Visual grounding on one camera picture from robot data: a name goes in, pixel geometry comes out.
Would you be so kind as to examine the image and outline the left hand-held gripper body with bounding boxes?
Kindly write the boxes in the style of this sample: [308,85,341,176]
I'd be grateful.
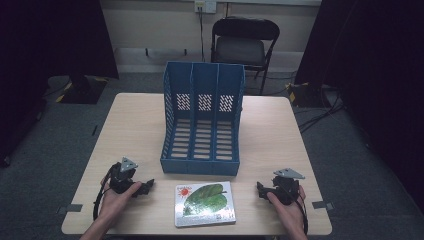
[108,157,139,195]

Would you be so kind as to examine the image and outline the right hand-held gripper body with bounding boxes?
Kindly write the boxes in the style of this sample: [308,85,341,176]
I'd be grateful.
[271,167,306,206]

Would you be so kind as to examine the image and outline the picture book with green leaf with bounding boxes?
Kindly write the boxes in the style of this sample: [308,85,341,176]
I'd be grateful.
[173,180,237,228]

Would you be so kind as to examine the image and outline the blue three-slot file rack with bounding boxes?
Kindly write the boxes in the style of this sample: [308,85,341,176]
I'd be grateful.
[159,60,246,177]

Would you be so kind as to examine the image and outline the person's right hand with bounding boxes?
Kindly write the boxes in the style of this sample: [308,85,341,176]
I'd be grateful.
[266,185,308,232]

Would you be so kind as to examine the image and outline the person's left hand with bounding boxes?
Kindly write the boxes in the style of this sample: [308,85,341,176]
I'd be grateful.
[99,180,143,222]

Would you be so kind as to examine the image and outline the grey tape strip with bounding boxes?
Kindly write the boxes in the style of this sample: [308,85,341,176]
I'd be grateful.
[56,203,84,215]
[311,200,335,212]

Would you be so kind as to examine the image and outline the black stand base yellow tape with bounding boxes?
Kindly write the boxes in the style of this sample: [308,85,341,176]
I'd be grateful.
[285,81,335,109]
[55,74,110,105]

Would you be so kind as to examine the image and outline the black folding chair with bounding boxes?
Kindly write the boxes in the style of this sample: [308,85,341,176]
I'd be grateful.
[210,16,281,96]

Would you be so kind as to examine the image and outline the dark curtain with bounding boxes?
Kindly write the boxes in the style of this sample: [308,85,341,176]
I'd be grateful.
[294,0,424,214]
[0,0,120,168]

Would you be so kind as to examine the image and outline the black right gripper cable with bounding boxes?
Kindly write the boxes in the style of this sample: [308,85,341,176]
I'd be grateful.
[287,186,310,236]

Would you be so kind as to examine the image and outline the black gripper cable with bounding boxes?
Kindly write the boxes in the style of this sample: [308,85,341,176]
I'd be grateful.
[92,163,116,222]
[287,186,310,236]

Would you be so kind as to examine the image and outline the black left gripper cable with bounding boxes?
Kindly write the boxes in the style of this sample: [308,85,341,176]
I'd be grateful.
[92,163,116,222]

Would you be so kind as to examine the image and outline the black floor cables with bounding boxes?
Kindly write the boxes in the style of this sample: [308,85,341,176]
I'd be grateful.
[297,94,346,134]

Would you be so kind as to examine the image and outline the white wall trunking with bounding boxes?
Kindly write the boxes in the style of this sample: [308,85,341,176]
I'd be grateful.
[114,47,305,74]

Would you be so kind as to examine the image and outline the black wall socket cable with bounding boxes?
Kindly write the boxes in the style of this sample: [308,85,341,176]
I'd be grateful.
[198,11,206,63]

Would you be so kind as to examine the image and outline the white wall socket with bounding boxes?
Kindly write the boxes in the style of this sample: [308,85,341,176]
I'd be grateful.
[194,0,218,15]

